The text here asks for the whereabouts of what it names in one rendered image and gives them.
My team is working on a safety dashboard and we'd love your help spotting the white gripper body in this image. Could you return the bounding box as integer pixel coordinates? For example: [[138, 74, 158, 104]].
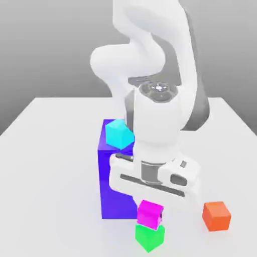
[[108, 153, 201, 214]]

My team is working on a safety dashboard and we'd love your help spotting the small magenta cube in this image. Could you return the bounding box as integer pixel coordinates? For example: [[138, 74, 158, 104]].
[[137, 199, 164, 231]]

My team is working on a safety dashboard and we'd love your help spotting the small cyan cube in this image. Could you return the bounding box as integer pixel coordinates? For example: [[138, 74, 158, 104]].
[[105, 118, 136, 151]]

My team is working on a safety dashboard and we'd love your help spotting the small green cube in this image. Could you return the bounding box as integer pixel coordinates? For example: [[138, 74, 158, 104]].
[[135, 223, 166, 253]]

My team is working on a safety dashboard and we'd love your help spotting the small orange cube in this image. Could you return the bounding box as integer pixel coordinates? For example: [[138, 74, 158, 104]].
[[202, 201, 232, 232]]

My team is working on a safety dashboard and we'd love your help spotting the large blue box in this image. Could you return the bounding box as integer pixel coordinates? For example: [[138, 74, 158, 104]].
[[97, 118, 139, 220]]

